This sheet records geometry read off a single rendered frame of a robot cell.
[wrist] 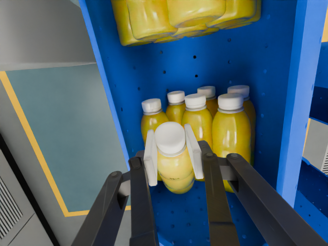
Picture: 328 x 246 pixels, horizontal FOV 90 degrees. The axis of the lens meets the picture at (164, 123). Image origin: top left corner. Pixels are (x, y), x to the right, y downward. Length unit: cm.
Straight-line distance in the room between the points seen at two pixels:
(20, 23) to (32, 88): 102
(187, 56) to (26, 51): 51
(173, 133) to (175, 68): 23
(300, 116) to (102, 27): 28
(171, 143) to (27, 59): 59
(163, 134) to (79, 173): 173
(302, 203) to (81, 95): 153
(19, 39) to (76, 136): 112
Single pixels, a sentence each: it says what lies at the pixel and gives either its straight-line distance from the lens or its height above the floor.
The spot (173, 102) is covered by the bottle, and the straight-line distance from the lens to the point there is 36.
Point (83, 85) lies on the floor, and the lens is 151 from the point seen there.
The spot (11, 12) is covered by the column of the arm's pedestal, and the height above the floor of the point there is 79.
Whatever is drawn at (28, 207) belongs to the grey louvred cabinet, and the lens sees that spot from 223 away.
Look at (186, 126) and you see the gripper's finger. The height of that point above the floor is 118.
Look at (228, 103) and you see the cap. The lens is 28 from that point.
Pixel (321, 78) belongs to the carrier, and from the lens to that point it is 65.
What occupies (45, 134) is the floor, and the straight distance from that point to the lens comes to 182.
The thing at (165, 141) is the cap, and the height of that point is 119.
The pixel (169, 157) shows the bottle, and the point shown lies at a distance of 22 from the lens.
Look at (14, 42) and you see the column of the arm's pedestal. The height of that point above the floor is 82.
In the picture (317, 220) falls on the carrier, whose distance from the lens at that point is 92.
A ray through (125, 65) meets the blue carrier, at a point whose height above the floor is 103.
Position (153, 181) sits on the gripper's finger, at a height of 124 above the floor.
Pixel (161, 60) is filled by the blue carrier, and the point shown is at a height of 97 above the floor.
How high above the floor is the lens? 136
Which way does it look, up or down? 69 degrees down
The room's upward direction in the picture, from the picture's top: 176 degrees clockwise
